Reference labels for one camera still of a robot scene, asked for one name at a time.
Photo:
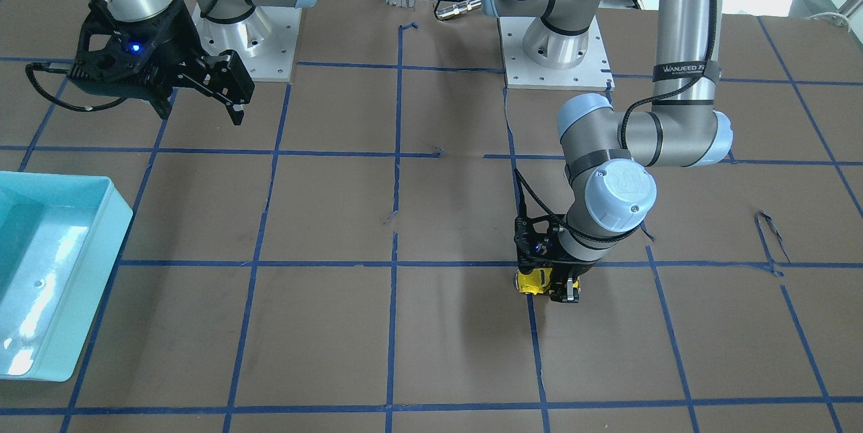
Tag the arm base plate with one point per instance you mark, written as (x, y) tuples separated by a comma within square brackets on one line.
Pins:
[(537, 58), (266, 41)]

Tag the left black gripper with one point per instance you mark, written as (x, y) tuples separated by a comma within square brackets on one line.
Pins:
[(570, 286)]

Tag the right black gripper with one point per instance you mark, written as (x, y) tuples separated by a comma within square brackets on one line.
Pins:
[(173, 48)]

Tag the light blue plastic bin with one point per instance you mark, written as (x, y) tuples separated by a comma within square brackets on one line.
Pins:
[(60, 238)]

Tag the yellow toy beetle car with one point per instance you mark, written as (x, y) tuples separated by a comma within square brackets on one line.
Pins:
[(537, 281)]

